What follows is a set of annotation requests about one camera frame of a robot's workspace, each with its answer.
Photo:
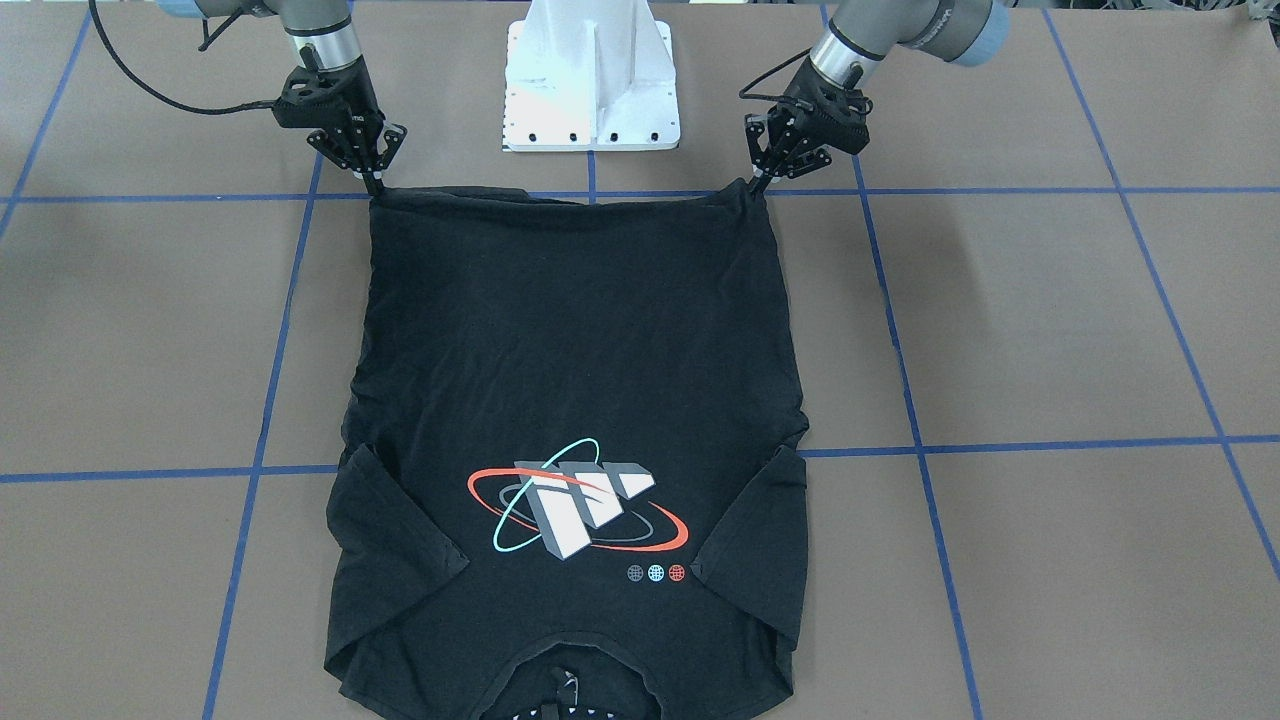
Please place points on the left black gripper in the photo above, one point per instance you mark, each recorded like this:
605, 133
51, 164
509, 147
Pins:
812, 112

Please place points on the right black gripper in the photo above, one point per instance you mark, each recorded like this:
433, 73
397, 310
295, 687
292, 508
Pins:
359, 108

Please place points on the black printed t-shirt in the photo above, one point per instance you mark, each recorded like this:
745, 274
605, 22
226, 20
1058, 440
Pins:
570, 487

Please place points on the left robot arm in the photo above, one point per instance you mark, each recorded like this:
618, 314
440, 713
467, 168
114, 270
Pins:
860, 35

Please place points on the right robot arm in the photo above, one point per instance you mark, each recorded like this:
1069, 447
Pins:
322, 32

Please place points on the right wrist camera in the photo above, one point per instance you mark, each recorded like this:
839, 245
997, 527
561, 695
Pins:
312, 99

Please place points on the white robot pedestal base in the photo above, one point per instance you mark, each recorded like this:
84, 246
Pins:
590, 76

